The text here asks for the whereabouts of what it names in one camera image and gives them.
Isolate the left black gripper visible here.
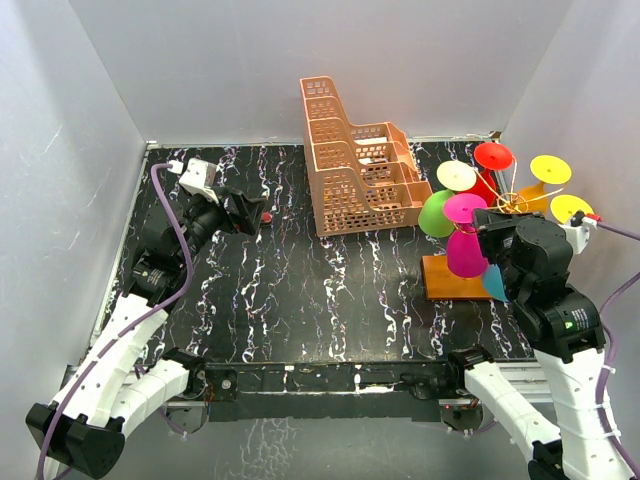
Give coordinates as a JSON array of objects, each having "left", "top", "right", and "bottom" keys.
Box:
[{"left": 177, "top": 187, "right": 267, "bottom": 266}]

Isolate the magenta plastic wine glass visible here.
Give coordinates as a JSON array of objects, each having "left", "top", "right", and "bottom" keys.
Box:
[{"left": 443, "top": 193, "right": 488, "bottom": 278}]

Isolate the green plastic wine glass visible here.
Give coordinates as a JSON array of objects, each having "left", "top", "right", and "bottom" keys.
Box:
[{"left": 418, "top": 160, "right": 476, "bottom": 238}]

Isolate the blue plastic wine glass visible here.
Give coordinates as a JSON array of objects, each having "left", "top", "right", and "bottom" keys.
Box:
[{"left": 482, "top": 264, "right": 509, "bottom": 302}]

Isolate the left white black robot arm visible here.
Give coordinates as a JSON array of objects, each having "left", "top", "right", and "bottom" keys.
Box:
[{"left": 25, "top": 187, "right": 266, "bottom": 479}]

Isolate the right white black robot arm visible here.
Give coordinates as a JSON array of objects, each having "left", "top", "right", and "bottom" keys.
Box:
[{"left": 445, "top": 209, "right": 639, "bottom": 479}]

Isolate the red plastic wine glass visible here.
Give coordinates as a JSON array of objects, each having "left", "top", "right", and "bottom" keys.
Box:
[{"left": 467, "top": 142, "right": 514, "bottom": 207}]

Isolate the yellow plastic wine glass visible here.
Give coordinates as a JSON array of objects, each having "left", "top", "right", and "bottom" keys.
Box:
[{"left": 550, "top": 194, "right": 594, "bottom": 224}]

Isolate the orange yellow wine glass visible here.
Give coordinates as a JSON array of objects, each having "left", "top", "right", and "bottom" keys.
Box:
[{"left": 519, "top": 155, "right": 573, "bottom": 203}]

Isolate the peach plastic file organizer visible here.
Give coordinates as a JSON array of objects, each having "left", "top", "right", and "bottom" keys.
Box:
[{"left": 300, "top": 76, "right": 432, "bottom": 237}]

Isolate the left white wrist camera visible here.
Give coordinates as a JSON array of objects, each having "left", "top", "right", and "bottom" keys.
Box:
[{"left": 178, "top": 158, "right": 218, "bottom": 203}]

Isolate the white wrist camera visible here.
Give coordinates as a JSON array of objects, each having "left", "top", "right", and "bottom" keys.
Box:
[
  {"left": 560, "top": 210, "right": 600, "bottom": 255},
  {"left": 178, "top": 158, "right": 218, "bottom": 203}
]

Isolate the gold wire wooden glass rack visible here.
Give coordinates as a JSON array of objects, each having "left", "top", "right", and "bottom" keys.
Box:
[{"left": 422, "top": 190, "right": 554, "bottom": 300}]

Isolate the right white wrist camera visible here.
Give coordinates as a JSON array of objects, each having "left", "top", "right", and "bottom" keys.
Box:
[{"left": 560, "top": 210, "right": 600, "bottom": 255}]

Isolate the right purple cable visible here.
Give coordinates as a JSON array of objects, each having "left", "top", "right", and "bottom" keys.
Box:
[{"left": 594, "top": 219, "right": 640, "bottom": 476}]

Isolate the black front mounting rail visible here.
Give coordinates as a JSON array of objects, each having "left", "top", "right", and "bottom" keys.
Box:
[{"left": 202, "top": 361, "right": 456, "bottom": 422}]

